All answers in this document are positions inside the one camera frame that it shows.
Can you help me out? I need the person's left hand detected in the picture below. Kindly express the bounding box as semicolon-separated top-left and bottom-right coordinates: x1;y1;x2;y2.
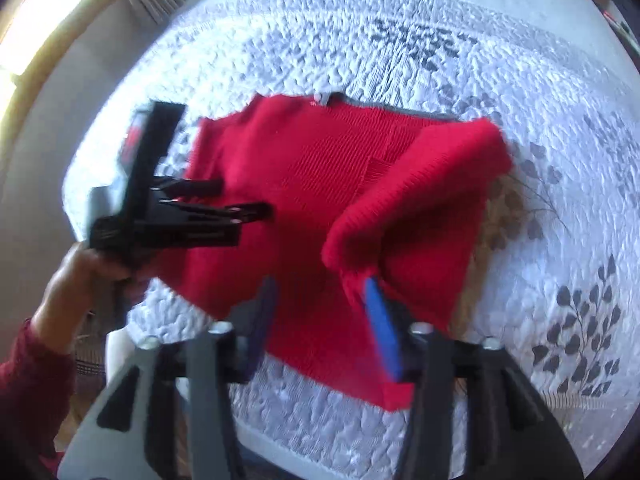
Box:
30;243;155;354

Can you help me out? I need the wooden window frame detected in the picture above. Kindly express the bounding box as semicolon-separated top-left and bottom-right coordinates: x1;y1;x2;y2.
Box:
1;0;115;172

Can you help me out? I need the red knitted sweater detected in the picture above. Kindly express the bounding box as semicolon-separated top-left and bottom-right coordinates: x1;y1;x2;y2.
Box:
157;96;512;411

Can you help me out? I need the white grey quilted bedspread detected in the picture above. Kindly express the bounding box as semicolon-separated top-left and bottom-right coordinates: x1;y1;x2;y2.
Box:
62;0;639;479

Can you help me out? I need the red sleeved left forearm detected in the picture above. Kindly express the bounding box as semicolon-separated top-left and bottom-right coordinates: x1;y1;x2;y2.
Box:
1;320;76;478

